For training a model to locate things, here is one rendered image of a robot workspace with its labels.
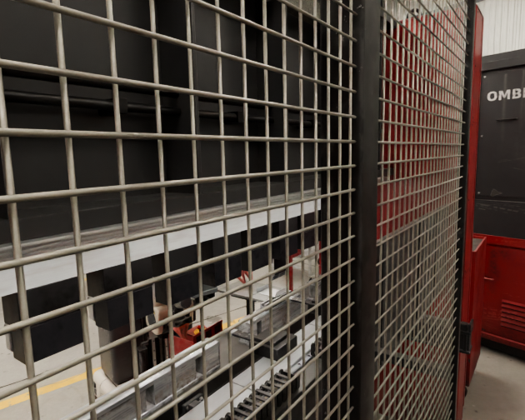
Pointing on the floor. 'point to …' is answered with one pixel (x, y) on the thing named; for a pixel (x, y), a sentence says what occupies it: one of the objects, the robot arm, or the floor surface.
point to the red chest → (476, 302)
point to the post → (362, 295)
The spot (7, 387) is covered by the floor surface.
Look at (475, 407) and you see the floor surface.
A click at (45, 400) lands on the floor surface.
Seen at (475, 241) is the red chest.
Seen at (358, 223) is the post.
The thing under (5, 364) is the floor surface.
